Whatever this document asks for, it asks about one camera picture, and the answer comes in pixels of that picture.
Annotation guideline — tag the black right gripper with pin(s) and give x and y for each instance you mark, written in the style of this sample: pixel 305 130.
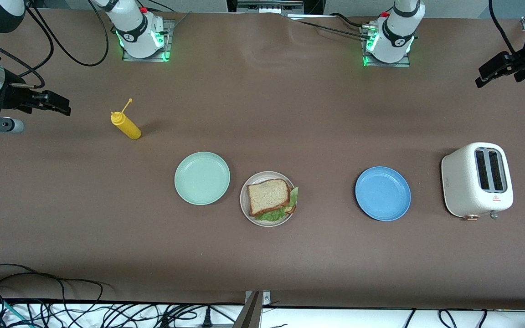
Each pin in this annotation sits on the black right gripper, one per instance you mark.
pixel 15 97

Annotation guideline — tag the yellow mustard squeeze bottle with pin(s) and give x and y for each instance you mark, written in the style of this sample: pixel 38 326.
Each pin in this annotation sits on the yellow mustard squeeze bottle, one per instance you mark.
pixel 128 126

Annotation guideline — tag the brown toast bread slice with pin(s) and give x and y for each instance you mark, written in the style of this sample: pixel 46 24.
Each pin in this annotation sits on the brown toast bread slice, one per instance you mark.
pixel 268 197
pixel 291 209

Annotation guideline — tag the green lettuce leaf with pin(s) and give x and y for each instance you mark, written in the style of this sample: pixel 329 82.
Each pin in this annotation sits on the green lettuce leaf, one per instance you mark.
pixel 271 215

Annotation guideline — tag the light green round plate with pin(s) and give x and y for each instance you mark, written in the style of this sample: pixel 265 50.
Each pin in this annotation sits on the light green round plate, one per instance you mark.
pixel 202 178

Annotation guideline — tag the blue round plate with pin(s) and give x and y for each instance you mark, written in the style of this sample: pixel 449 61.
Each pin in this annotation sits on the blue round plate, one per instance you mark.
pixel 383 193

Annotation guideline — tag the beige round plate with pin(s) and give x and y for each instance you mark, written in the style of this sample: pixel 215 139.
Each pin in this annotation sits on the beige round plate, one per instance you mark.
pixel 244 205

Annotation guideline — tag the white two-slot toaster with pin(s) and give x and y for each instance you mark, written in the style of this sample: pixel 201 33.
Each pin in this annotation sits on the white two-slot toaster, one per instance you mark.
pixel 460 187

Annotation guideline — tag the black equipment box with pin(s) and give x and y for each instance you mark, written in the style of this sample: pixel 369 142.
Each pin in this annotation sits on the black equipment box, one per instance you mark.
pixel 310 5

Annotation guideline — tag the black power plug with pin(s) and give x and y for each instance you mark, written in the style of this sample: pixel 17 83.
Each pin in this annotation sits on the black power plug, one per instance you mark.
pixel 207 319

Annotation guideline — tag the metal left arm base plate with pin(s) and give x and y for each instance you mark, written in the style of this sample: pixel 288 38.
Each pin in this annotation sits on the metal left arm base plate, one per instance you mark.
pixel 399 65

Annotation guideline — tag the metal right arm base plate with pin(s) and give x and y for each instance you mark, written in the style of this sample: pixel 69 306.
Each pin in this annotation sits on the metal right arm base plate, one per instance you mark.
pixel 170 36

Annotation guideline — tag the aluminium profile post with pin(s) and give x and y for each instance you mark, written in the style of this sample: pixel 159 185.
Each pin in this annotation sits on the aluminium profile post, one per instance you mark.
pixel 251 314

